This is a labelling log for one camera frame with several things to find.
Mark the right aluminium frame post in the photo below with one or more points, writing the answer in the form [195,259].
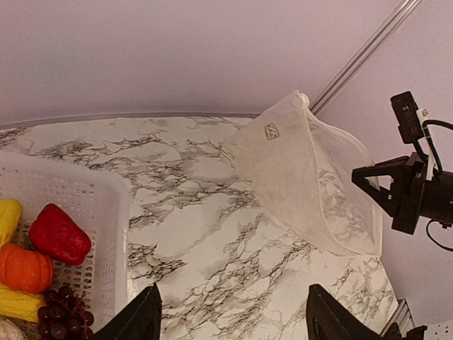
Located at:
[353,67]

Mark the white cauliflower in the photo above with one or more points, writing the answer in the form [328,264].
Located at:
[9,331]

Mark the dark red grape bunch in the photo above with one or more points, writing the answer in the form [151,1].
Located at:
[65,315]

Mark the red bell pepper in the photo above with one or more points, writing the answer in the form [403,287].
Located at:
[54,233]

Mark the clear zip top bag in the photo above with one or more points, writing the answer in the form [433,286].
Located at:
[300,170]

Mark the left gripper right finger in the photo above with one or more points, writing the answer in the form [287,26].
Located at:
[326,318]

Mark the white plastic basket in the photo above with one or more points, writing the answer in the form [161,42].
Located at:
[98,202]

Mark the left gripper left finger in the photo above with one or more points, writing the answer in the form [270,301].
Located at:
[139,320]

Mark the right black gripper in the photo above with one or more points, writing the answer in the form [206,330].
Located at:
[410,195]

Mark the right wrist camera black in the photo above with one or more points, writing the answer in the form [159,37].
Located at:
[405,109]

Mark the yellow corn cob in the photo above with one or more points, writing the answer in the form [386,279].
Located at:
[20,305]

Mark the yellow banana piece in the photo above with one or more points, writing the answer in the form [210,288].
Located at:
[10,215]

